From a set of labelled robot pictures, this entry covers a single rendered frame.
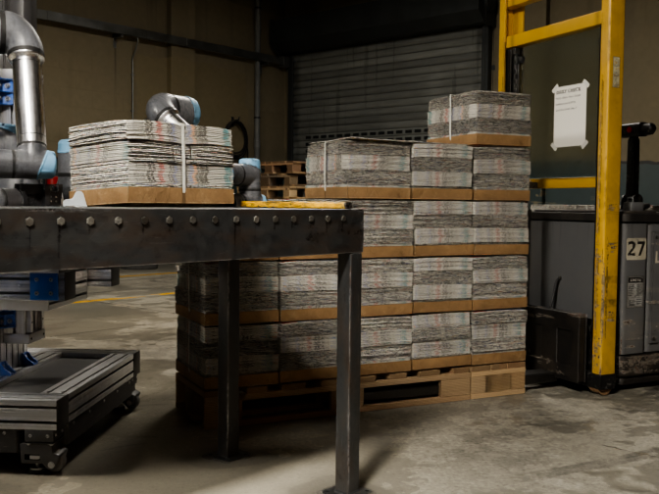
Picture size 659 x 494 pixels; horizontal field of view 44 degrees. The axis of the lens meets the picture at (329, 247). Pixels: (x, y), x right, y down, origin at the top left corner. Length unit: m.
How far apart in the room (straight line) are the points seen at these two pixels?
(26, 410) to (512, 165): 2.14
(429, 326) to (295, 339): 0.59
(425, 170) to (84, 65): 7.59
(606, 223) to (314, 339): 1.36
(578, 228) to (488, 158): 0.70
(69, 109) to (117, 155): 8.06
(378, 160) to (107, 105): 7.64
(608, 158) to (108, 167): 2.17
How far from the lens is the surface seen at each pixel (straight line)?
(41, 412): 2.62
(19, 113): 2.35
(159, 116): 2.88
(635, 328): 3.91
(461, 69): 10.70
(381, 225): 3.24
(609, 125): 3.70
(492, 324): 3.58
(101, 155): 2.36
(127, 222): 1.76
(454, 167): 3.42
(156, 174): 2.31
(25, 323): 2.98
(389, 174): 3.26
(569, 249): 4.05
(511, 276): 3.60
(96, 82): 10.59
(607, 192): 3.68
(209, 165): 2.42
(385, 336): 3.29
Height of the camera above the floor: 0.81
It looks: 3 degrees down
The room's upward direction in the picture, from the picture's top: 1 degrees clockwise
